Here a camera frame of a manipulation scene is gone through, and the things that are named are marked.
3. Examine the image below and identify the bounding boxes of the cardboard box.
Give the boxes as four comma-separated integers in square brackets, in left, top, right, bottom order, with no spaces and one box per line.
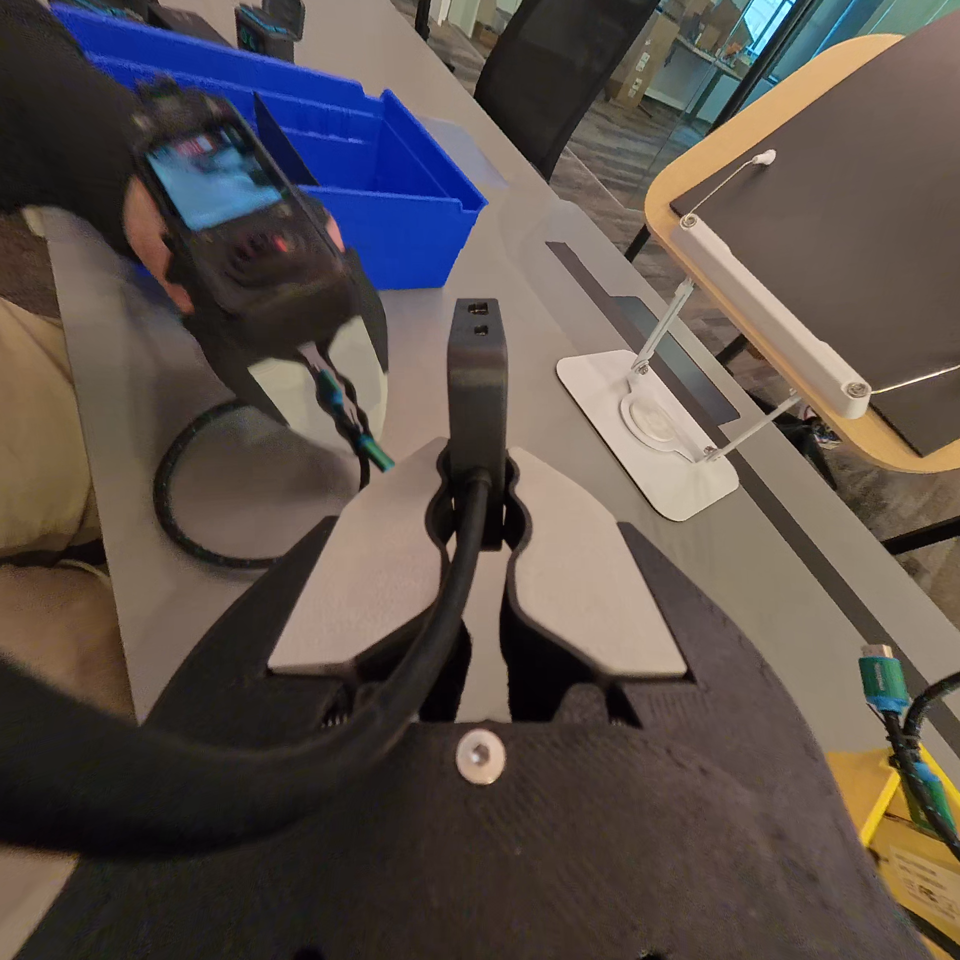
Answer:
[606,13,680,106]

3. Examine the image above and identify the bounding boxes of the person's left forearm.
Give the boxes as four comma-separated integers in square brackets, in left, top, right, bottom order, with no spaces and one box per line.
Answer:
[0,0,147,219]

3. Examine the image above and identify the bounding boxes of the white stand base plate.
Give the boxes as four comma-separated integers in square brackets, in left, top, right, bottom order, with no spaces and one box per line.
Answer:
[546,240,741,430]

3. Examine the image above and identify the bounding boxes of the person's left hand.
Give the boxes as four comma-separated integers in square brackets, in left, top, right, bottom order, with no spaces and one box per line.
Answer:
[122,180,198,315]

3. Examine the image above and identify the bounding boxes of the thick black hub cable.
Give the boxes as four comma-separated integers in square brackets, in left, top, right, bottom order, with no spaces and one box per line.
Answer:
[0,468,496,858]

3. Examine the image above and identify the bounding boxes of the plain black cable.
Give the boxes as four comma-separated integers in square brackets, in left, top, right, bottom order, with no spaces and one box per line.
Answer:
[900,669,960,759]

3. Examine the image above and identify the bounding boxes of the black cable wide teal plug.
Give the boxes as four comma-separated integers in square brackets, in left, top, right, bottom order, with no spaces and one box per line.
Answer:
[857,642,960,860]

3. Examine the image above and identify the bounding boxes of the black usb cable teal plug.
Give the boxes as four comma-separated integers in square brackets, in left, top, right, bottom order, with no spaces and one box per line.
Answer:
[153,345,396,569]

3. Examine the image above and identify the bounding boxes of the wood edged black board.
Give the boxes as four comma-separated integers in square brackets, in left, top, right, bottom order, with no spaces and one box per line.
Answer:
[643,9,960,475]

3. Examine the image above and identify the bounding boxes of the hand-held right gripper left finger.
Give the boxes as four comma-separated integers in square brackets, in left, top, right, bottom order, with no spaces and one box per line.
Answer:
[267,437,460,674]

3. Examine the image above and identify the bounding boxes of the black mesh office chair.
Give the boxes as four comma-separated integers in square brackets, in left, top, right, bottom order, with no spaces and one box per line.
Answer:
[472,0,663,183]

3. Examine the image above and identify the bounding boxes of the blue plastic bin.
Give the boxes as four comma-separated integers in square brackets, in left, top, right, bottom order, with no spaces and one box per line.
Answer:
[51,2,490,292]

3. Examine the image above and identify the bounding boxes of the yellow plastic bin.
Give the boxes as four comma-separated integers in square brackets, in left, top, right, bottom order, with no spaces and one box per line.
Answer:
[825,748,960,960]

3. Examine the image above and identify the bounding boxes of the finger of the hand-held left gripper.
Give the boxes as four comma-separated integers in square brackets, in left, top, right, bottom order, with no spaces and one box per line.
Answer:
[249,346,355,445]
[330,315,390,445]

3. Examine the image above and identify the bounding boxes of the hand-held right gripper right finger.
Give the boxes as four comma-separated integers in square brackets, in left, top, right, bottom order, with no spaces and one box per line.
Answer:
[501,445,690,682]

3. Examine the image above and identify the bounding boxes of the person's beige trousers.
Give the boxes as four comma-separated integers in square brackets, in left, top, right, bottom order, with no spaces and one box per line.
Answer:
[0,296,144,721]

